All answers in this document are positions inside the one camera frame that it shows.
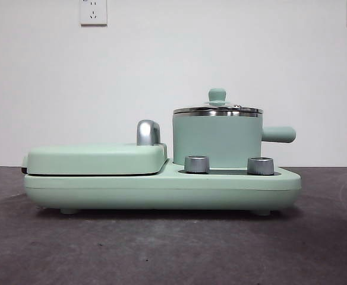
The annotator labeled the glass pot lid green knob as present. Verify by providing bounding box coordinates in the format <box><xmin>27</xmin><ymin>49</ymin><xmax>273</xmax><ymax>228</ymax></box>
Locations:
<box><xmin>172</xmin><ymin>87</ymin><xmax>263</xmax><ymax>115</ymax></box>

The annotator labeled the silver control knob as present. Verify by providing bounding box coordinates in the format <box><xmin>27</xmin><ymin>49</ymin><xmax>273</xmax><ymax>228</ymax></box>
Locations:
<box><xmin>184</xmin><ymin>155</ymin><xmax>210</xmax><ymax>173</ymax></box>
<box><xmin>247</xmin><ymin>156</ymin><xmax>275</xmax><ymax>175</ymax></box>

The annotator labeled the mint green breakfast machine base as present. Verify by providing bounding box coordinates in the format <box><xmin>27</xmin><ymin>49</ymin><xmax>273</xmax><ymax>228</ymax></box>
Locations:
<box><xmin>23</xmin><ymin>159</ymin><xmax>302</xmax><ymax>215</ymax></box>

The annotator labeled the mint green griddle cover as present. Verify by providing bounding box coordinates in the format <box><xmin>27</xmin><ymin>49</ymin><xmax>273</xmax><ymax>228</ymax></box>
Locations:
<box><xmin>21</xmin><ymin>142</ymin><xmax>168</xmax><ymax>176</ymax></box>

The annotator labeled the chrome griddle handle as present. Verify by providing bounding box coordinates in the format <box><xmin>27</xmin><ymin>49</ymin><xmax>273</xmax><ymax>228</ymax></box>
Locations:
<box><xmin>136</xmin><ymin>119</ymin><xmax>162</xmax><ymax>146</ymax></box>

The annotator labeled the mint green pot with handle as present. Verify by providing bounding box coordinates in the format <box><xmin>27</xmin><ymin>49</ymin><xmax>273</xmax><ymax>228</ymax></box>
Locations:
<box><xmin>171</xmin><ymin>109</ymin><xmax>296</xmax><ymax>167</ymax></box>

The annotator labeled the white wall socket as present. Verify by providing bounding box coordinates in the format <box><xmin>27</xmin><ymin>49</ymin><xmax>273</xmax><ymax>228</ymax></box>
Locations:
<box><xmin>80</xmin><ymin>0</ymin><xmax>108</xmax><ymax>26</ymax></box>

